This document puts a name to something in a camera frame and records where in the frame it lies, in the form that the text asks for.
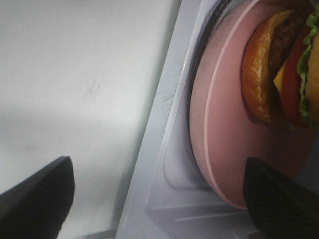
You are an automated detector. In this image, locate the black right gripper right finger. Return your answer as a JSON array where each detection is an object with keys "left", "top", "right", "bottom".
[{"left": 243, "top": 158, "right": 319, "bottom": 239}]

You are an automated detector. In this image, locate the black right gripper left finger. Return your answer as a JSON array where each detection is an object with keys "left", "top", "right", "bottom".
[{"left": 0, "top": 156, "right": 75, "bottom": 239}]

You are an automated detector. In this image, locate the pink plate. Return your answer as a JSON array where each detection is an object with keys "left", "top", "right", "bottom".
[{"left": 189, "top": 0, "right": 317, "bottom": 209}]

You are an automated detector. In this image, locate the burger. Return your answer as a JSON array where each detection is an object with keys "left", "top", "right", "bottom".
[{"left": 241, "top": 2, "right": 319, "bottom": 128}]

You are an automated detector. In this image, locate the white microwave oven body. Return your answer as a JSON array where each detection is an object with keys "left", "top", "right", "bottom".
[{"left": 84, "top": 0, "right": 260, "bottom": 239}]

